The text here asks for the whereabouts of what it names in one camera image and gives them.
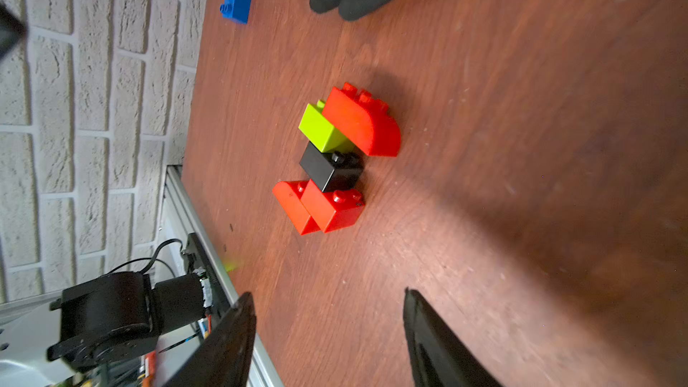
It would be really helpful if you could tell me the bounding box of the small red lego brick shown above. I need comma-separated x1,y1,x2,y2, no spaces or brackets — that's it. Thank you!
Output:
272,180,366,236

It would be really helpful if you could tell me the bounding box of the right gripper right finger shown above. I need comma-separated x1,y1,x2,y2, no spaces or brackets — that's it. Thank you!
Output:
403,288,500,386

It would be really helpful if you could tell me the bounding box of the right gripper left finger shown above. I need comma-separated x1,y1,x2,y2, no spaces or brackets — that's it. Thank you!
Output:
166,292,256,387

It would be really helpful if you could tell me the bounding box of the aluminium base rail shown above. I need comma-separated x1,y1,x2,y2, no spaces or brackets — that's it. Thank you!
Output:
159,165,284,387

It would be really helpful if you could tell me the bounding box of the blue lego brick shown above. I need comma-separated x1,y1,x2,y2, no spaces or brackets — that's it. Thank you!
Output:
220,0,252,24

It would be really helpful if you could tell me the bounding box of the green lego brick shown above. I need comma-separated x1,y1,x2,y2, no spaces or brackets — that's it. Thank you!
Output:
298,100,355,153

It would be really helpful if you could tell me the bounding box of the black lego brick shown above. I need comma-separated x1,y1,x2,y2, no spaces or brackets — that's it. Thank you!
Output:
299,143,364,193

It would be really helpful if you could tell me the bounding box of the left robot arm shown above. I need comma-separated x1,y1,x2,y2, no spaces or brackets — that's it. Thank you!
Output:
1,268,210,386

